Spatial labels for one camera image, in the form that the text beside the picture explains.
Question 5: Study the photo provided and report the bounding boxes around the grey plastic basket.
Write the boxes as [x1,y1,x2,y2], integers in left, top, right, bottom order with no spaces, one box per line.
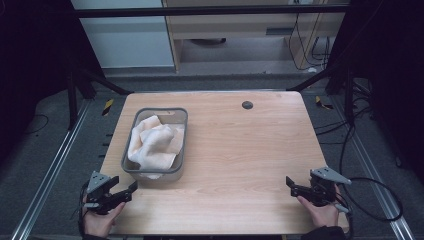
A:
[120,107,189,183]

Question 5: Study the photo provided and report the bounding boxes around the wooden table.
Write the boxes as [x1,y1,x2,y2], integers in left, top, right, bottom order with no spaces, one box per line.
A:
[99,91,350,236]

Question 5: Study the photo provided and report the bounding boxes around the cream white cloth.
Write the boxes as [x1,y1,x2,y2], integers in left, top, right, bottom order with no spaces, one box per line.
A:
[127,115,186,180]

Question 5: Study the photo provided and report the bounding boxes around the black cable bundle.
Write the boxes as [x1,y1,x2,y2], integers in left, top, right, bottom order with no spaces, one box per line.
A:
[287,12,332,72]

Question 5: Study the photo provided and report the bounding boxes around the yellow black hazard tape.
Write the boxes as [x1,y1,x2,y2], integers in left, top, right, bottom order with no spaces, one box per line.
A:
[315,95,334,111]
[101,98,115,117]

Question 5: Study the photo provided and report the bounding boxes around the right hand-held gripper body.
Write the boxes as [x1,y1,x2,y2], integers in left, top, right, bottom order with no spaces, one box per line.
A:
[289,166,352,208]

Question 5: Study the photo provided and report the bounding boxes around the person's left hand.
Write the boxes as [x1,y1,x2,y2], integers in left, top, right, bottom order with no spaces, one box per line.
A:
[82,195,127,239]

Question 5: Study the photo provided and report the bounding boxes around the black metal crossbar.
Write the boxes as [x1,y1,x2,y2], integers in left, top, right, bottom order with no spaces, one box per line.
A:
[71,4,351,19]

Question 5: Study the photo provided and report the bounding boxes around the light wooden desk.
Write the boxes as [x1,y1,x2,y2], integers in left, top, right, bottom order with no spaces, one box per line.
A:
[161,0,351,73]

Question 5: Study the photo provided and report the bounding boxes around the white cabinet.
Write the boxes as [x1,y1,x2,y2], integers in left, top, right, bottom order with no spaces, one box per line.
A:
[70,0,176,70]

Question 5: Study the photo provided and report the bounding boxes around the aluminium floor rail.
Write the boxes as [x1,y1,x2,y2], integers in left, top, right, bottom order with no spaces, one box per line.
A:
[10,99,93,240]
[329,96,417,240]

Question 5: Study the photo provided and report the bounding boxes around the black metal stand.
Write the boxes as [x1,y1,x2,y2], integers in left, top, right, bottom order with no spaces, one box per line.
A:
[286,64,356,128]
[65,63,134,131]

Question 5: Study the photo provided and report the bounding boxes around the black floor cables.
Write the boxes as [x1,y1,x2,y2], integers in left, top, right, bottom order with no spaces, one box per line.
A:
[313,79,378,146]

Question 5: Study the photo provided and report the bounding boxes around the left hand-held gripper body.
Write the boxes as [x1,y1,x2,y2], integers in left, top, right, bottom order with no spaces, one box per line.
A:
[83,170,132,216]

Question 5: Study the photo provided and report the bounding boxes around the person's right hand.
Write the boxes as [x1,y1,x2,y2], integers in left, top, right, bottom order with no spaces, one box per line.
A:
[296,183,342,229]

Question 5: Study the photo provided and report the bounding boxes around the person's right sleeve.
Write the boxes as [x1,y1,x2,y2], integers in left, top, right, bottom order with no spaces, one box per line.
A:
[300,225,348,240]

